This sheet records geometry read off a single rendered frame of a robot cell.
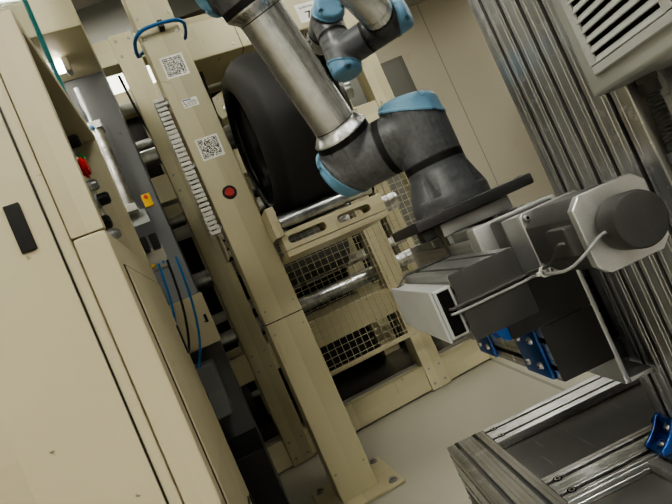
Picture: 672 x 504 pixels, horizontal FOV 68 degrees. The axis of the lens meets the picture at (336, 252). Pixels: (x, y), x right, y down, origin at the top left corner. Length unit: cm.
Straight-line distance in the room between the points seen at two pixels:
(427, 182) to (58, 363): 67
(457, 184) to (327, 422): 100
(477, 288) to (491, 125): 706
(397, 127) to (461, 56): 694
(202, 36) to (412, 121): 135
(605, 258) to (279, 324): 120
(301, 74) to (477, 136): 667
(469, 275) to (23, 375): 63
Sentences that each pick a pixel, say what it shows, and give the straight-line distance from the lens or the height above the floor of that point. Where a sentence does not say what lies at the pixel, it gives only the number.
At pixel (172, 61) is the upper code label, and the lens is 182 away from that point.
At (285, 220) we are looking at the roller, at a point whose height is 90.
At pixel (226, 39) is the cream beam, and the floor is 168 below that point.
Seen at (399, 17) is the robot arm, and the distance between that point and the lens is 120.
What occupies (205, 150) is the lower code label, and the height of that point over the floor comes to 121.
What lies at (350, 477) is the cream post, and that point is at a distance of 174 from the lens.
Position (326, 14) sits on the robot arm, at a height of 124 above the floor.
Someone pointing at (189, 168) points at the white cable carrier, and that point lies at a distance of 169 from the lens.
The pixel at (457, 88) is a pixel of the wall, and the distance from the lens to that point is 769.
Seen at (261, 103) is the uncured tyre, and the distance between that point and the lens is 155.
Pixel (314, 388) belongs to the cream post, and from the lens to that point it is 166.
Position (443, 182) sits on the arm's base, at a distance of 93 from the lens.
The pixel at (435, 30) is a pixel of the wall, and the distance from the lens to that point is 795.
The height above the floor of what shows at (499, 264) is 62.
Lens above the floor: 71
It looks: 1 degrees up
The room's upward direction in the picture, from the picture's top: 24 degrees counter-clockwise
